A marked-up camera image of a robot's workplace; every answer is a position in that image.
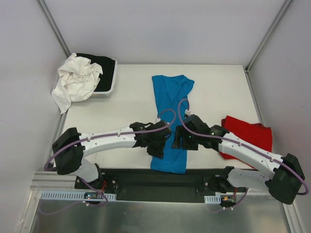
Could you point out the aluminium frame post left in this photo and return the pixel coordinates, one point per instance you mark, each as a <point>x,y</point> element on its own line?
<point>53,25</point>

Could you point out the white t-shirt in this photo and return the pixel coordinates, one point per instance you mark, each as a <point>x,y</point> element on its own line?
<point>78,79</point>

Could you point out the white slotted cable duct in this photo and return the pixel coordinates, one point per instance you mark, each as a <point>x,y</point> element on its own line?
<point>71,195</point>
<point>216,199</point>

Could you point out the white slotted cable duct left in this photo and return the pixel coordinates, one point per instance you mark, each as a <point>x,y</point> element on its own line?
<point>71,195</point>

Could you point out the black t-shirt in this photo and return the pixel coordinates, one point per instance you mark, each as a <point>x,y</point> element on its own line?
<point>108,65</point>

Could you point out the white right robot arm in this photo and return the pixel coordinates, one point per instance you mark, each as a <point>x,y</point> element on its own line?
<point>281,176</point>

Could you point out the red t-shirt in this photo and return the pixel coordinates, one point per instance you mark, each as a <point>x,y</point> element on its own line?
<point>256,133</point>

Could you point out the aluminium frame post right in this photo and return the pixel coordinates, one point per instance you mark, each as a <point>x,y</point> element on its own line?
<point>275,22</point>

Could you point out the black robot base mount plate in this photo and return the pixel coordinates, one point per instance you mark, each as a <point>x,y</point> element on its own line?
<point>155,186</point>

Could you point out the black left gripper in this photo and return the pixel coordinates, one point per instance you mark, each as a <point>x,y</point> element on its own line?
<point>158,144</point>

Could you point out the aluminium frame post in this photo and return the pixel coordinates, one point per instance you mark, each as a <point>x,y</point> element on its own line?
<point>53,25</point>
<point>275,22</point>

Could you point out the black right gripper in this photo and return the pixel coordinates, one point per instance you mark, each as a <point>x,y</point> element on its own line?
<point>179,137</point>

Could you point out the blue t-shirt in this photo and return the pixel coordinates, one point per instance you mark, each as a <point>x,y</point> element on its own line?
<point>168,92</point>

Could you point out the aluminium table edge rail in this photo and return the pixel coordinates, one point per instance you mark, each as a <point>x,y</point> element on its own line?
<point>54,181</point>

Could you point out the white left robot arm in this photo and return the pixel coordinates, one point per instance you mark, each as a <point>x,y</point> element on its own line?
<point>72,147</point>

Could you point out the white slotted cable duct right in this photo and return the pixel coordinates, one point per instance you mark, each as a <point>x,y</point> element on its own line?
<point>216,199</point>

